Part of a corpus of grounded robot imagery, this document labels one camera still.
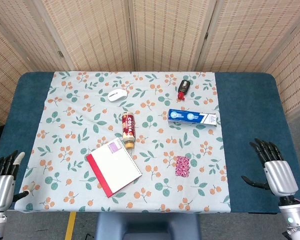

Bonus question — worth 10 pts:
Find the yellow floor tape strip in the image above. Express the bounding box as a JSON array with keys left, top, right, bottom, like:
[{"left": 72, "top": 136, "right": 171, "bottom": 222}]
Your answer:
[{"left": 64, "top": 211, "right": 77, "bottom": 240}]

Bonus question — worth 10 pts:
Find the small red black bottle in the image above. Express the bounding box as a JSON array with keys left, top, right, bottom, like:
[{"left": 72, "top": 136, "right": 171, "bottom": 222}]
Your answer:
[{"left": 177, "top": 79, "right": 191, "bottom": 101}]

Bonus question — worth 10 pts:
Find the floral printed tablecloth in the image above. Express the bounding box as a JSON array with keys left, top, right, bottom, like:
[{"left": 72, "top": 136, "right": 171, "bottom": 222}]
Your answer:
[{"left": 14, "top": 71, "right": 232, "bottom": 214}]

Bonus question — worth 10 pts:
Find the Costa coffee bottle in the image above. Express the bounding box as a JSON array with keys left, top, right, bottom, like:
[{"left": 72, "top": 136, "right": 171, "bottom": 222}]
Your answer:
[{"left": 121, "top": 111, "right": 136, "bottom": 150}]

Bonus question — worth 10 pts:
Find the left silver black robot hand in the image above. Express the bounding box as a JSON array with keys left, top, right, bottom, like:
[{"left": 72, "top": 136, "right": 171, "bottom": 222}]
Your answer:
[{"left": 0, "top": 149, "right": 36, "bottom": 213}]

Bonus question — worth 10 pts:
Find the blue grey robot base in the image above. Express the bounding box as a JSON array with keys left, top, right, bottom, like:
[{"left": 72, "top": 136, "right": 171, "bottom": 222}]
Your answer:
[{"left": 94, "top": 212, "right": 201, "bottom": 240}]

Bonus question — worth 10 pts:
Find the red cover spiral notebook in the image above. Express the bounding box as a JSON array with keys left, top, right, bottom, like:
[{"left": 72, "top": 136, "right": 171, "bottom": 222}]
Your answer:
[{"left": 85, "top": 137, "right": 143, "bottom": 199}]

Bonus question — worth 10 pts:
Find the white computer mouse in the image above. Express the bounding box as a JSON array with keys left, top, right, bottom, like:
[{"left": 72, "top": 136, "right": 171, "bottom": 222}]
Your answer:
[{"left": 107, "top": 88, "right": 128, "bottom": 103}]

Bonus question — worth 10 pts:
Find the blue felt table cover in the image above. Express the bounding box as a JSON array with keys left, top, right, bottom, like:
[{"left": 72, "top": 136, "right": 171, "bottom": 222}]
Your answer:
[{"left": 0, "top": 71, "right": 300, "bottom": 215}]

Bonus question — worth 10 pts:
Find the blue white toothpaste box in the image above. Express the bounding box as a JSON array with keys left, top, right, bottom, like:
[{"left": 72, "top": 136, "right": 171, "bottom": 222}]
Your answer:
[{"left": 167, "top": 108, "right": 218, "bottom": 128}]

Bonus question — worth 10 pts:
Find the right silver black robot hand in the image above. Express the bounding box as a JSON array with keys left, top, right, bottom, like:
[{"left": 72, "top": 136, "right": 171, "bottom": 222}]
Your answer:
[{"left": 241, "top": 138, "right": 299, "bottom": 198}]

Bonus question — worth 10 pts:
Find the bamboo folding screen panel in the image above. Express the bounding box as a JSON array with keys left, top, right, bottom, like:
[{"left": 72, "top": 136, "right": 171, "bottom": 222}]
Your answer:
[
  {"left": 262, "top": 14, "right": 300, "bottom": 122},
  {"left": 128, "top": 0, "right": 218, "bottom": 73},
  {"left": 0, "top": 0, "right": 73, "bottom": 72},
  {"left": 0, "top": 13, "right": 35, "bottom": 126},
  {"left": 33, "top": 0, "right": 136, "bottom": 73},
  {"left": 194, "top": 0, "right": 300, "bottom": 73}
]

